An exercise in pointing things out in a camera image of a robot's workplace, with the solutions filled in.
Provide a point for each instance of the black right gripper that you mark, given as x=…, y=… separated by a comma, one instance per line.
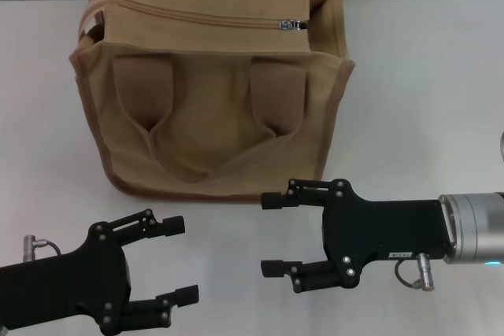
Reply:
x=378, y=227

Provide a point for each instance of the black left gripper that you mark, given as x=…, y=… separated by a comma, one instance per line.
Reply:
x=78, y=277

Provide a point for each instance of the khaki canvas food bag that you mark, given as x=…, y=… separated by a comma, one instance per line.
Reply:
x=204, y=115

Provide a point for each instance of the silver metal zipper pull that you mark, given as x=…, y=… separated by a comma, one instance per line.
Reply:
x=287, y=25

